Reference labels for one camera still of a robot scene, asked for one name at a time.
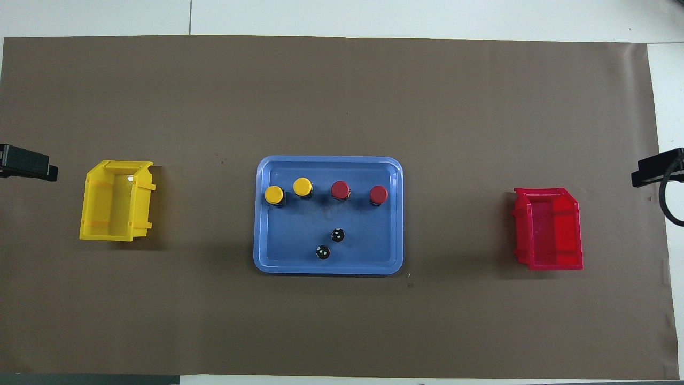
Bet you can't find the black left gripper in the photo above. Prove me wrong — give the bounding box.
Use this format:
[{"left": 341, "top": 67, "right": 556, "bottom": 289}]
[{"left": 0, "top": 144, "right": 59, "bottom": 182}]

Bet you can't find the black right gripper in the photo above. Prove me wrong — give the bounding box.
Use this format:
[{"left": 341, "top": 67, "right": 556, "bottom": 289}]
[{"left": 631, "top": 148, "right": 684, "bottom": 188}]

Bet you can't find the yellow push button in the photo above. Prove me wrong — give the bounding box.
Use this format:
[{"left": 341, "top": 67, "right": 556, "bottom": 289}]
[
  {"left": 264, "top": 185, "right": 287, "bottom": 208},
  {"left": 292, "top": 177, "right": 315, "bottom": 200}
]

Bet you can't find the yellow plastic bin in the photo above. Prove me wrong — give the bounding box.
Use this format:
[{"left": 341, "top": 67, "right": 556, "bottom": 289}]
[{"left": 79, "top": 160, "right": 157, "bottom": 242}]

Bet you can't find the red plastic bin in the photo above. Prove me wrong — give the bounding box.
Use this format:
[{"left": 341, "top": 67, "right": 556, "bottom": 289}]
[{"left": 511, "top": 187, "right": 584, "bottom": 271}]

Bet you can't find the blue plastic tray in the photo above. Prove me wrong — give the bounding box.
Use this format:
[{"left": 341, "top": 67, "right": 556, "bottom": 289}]
[{"left": 253, "top": 156, "right": 404, "bottom": 275}]

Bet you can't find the brown table mat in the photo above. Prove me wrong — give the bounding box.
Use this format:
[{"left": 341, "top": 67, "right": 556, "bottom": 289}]
[{"left": 0, "top": 35, "right": 679, "bottom": 379}]

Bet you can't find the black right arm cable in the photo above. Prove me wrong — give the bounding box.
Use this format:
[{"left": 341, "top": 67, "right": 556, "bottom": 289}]
[{"left": 659, "top": 155, "right": 684, "bottom": 227}]

